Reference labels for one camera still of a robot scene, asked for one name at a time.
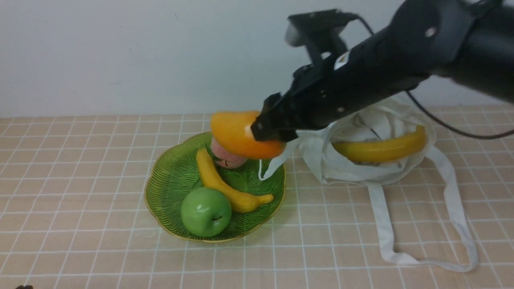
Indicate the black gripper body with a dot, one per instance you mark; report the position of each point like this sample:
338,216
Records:
368,73

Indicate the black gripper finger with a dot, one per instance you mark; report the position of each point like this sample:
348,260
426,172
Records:
277,125

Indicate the orange mango fruit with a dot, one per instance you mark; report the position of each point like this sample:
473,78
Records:
232,130

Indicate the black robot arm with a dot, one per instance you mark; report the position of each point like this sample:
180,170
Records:
471,44

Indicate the yellow banana in bag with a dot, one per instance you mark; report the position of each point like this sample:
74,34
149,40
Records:
384,150

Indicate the white cloth tote bag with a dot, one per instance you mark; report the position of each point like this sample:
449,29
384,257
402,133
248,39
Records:
381,121

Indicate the pink peach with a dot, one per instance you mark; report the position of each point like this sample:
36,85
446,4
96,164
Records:
224,158

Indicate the yellow banana on plate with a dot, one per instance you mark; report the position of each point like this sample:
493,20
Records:
241,202

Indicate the green leaf-shaped glass plate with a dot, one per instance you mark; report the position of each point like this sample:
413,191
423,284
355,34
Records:
175,174

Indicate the green apple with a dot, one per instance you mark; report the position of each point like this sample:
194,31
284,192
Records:
206,212

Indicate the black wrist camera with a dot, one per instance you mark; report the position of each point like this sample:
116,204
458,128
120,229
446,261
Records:
319,32

